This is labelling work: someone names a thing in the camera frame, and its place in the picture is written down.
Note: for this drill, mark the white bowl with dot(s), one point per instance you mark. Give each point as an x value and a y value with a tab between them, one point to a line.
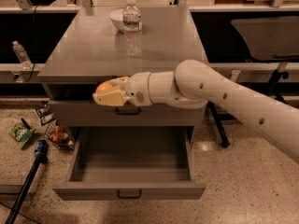
116	17

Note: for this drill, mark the small water bottle on ledge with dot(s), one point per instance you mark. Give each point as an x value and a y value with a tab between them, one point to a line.
22	55

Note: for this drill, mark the wire basket with items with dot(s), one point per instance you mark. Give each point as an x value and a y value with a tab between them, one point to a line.
57	135

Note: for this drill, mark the grey chair seat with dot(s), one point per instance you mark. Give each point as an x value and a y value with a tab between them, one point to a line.
270	39

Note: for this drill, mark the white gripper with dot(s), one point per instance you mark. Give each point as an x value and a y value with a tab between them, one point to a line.
137	89

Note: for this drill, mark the dark snack packet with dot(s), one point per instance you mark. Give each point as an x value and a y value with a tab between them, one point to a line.
45	115

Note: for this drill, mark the black stand frame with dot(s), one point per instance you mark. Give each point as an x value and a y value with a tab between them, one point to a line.
248	106

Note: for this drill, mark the closed upper grey drawer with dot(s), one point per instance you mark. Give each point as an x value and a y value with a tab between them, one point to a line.
88	113

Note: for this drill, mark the green snack bag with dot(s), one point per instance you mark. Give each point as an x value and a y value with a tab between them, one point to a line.
21	134

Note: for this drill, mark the grey metal drawer cabinet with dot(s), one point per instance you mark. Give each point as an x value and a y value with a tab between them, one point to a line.
93	51

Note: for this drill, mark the open lower grey drawer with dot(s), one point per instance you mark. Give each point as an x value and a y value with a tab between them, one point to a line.
131	163

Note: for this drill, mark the blue soda can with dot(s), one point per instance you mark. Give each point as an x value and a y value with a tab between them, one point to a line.
41	148

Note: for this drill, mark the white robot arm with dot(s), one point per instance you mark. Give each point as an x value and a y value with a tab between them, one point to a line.
194	83

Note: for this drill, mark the orange fruit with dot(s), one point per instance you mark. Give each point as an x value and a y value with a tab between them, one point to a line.
105	86

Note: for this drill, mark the clear plastic water bottle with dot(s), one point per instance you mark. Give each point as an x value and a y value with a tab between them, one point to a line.
132	29

